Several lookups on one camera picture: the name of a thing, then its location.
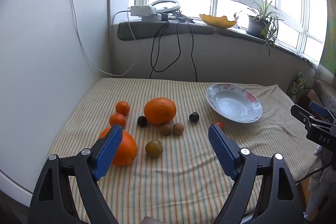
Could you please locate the brown kiwi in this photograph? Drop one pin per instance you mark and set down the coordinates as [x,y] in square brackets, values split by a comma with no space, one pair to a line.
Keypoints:
[165,129]
[178,128]

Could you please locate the large orange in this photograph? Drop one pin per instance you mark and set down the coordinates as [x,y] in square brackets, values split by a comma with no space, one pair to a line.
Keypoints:
[127,148]
[160,111]

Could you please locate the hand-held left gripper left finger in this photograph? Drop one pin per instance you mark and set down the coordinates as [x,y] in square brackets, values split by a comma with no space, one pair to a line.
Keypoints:
[111,145]

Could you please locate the black clamp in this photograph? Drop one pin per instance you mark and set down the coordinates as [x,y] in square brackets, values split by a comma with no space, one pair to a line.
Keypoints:
[182,18]

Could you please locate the small tangerine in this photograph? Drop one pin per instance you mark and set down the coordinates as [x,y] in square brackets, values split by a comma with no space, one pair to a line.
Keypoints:
[117,120]
[122,108]

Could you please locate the yellow wavy dish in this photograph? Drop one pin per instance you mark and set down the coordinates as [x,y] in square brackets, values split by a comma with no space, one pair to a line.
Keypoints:
[216,22]

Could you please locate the green yellow wall hanging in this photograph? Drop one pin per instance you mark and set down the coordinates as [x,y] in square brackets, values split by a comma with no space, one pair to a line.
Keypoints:
[329,56]

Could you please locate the small green plum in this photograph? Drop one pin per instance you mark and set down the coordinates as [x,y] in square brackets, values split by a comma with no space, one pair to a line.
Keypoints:
[153,148]

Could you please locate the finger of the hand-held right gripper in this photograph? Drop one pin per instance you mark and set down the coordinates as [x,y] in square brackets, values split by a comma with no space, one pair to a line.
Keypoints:
[318,108]
[302,113]

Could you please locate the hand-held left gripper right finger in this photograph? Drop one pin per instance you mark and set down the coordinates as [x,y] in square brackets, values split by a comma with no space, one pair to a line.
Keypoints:
[221,150]

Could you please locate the floral white bowl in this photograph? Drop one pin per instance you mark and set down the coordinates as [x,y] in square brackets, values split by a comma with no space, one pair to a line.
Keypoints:
[233,103]

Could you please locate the white electronic device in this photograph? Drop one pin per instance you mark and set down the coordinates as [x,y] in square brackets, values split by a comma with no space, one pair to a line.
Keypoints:
[143,12]

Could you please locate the pale crumpled cloth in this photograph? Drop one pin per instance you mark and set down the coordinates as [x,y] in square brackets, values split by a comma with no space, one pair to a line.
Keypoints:
[320,182]

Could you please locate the striped table cloth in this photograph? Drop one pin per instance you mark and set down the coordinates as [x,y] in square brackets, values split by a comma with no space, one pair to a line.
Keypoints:
[183,174]

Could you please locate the green snack packet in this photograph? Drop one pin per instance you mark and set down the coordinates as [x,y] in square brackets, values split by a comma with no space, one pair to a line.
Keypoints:
[297,85]

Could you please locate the potted spider plant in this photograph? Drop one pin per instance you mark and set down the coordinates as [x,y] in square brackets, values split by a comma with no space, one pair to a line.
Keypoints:
[256,24]

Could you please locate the white refrigerator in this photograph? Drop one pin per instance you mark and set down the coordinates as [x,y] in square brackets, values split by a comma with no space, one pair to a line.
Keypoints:
[39,69]

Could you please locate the dark plum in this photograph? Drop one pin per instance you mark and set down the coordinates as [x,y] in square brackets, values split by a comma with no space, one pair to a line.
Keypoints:
[193,117]
[142,121]

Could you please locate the small cherry tomato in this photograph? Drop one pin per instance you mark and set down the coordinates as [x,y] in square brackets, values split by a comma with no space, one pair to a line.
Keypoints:
[220,124]

